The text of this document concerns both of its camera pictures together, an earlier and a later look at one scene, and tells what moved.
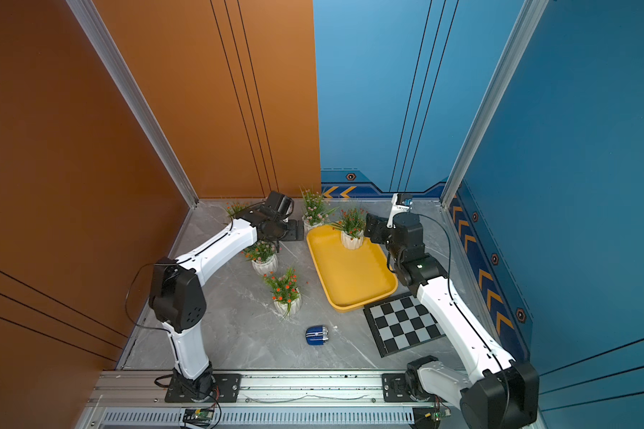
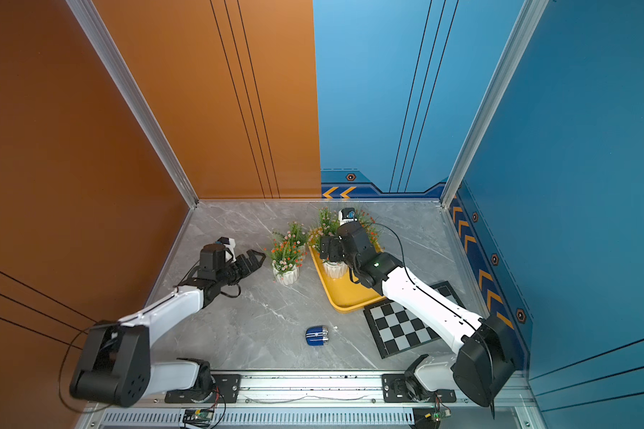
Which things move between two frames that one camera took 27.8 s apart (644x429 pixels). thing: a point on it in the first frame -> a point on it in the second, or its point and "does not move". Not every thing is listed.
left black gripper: [293, 233] -> [249, 269]
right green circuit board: [437, 415] does not move
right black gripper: [371, 226] -> [334, 242]
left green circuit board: [199, 416] does not move
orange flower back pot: [234, 207] -> [288, 253]
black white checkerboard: [401, 323] does not move
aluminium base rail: [253, 400] does not move
